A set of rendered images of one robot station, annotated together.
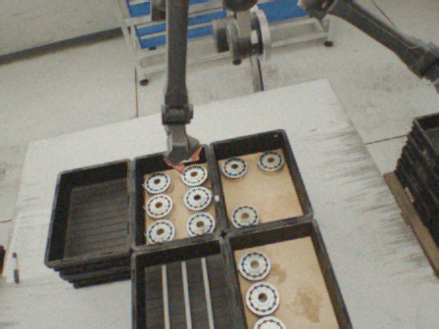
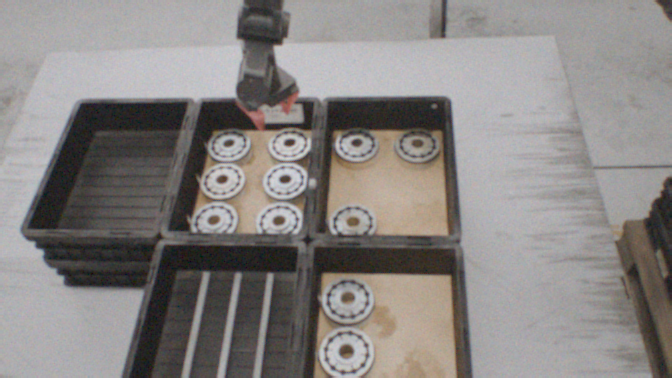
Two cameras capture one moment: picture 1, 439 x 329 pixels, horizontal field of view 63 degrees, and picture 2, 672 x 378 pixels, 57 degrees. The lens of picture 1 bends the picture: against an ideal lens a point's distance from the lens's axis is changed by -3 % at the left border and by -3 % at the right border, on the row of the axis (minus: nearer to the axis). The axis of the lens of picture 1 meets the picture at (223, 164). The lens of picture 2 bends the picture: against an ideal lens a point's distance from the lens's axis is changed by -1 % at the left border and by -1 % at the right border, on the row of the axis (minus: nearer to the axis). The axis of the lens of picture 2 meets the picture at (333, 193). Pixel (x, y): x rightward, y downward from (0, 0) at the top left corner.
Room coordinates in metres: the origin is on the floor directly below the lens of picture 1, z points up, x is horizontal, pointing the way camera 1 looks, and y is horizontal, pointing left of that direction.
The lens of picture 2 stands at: (-0.10, -0.11, 1.95)
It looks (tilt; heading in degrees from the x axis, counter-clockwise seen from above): 52 degrees down; 8
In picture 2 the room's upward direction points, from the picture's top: 6 degrees counter-clockwise
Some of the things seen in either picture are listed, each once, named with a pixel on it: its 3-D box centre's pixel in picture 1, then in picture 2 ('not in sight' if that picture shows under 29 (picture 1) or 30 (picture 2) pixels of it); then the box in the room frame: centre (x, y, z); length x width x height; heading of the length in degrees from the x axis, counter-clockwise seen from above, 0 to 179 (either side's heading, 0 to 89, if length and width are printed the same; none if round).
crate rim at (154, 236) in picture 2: (91, 209); (115, 164); (0.76, 0.49, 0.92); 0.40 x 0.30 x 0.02; 0
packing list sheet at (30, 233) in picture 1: (33, 241); (19, 203); (0.81, 0.84, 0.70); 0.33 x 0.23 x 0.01; 2
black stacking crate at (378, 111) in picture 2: (258, 186); (385, 180); (0.76, -0.11, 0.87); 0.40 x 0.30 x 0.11; 0
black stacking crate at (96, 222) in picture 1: (97, 216); (122, 178); (0.76, 0.49, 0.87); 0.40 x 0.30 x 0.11; 0
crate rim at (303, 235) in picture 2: (173, 194); (247, 164); (0.76, 0.19, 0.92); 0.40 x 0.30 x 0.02; 0
